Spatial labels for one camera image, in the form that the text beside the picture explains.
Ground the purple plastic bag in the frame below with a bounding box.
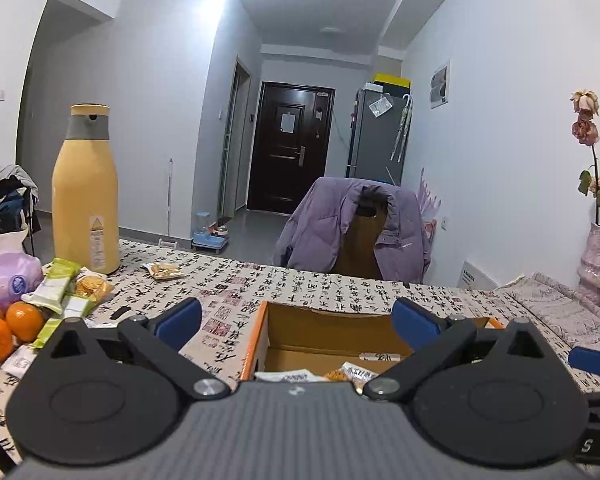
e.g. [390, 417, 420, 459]
[0, 252, 45, 311]

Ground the pink grey patterned cloth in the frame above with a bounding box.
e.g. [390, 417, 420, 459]
[495, 272, 600, 397]

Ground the grey refrigerator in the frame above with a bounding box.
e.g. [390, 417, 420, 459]
[346, 87, 414, 186]

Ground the white flat box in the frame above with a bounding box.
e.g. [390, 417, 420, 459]
[460, 260, 499, 291]

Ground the dried pink rose bouquet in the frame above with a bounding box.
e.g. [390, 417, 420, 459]
[570, 90, 600, 232]

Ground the green white snack packet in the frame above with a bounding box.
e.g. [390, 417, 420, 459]
[32, 292, 99, 350]
[22, 258, 84, 314]

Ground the dark entrance door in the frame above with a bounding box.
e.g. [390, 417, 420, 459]
[247, 81, 336, 217]

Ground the yellow thermos bottle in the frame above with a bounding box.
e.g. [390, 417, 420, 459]
[51, 104, 121, 275]

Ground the brown white snack packet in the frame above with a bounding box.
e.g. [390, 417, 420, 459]
[325, 362, 381, 394]

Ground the pile of dark clothes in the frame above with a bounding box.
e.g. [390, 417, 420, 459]
[0, 162, 41, 256]

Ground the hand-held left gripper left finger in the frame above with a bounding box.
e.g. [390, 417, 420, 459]
[50, 296, 232, 402]

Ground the folded white umbrella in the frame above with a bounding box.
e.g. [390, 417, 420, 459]
[390, 93, 414, 163]

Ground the clear plastic bag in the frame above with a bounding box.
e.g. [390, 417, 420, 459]
[369, 95, 395, 119]

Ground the small cracker packet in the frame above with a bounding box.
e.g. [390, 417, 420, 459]
[72, 270, 115, 304]

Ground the pet water dispenser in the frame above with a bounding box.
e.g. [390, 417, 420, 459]
[191, 212, 230, 251]

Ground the wooden chair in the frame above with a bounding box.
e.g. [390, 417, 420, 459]
[332, 186, 389, 281]

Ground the clear nut snack packet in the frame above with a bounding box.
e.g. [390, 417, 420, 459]
[142, 262, 186, 280]

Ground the purple puffer jacket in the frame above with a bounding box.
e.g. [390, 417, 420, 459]
[272, 176, 431, 284]

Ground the pink wall sticker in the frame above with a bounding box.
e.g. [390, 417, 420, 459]
[415, 167, 441, 222]

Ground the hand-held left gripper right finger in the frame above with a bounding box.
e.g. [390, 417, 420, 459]
[362, 296, 549, 404]

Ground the yellow box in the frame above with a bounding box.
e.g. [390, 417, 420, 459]
[372, 73, 412, 90]

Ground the orange cardboard box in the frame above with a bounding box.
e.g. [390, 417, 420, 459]
[240, 301, 507, 384]

